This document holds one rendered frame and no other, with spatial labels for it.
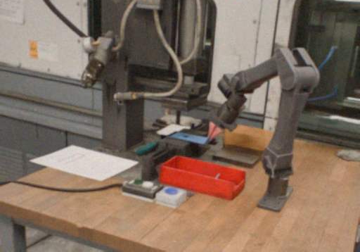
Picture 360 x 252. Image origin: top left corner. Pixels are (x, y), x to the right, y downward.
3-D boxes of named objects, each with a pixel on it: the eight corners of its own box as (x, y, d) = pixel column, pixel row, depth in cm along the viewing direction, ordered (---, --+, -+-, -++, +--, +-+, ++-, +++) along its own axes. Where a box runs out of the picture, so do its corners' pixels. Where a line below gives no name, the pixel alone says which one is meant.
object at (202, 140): (207, 145, 153) (208, 137, 152) (169, 137, 158) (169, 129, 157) (215, 140, 159) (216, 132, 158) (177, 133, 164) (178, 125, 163)
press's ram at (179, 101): (188, 121, 147) (195, 29, 137) (122, 108, 156) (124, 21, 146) (209, 111, 163) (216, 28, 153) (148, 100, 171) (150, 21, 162)
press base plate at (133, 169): (189, 205, 133) (190, 196, 132) (57, 171, 150) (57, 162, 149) (252, 149, 190) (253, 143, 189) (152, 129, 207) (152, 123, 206)
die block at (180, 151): (183, 168, 153) (184, 148, 151) (158, 162, 157) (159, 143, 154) (205, 153, 171) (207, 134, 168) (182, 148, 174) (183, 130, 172)
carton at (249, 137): (281, 160, 173) (284, 141, 170) (222, 148, 181) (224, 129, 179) (288, 151, 184) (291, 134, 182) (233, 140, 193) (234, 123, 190)
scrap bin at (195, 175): (231, 201, 131) (233, 183, 129) (159, 183, 140) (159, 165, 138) (244, 187, 142) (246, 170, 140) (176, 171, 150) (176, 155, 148)
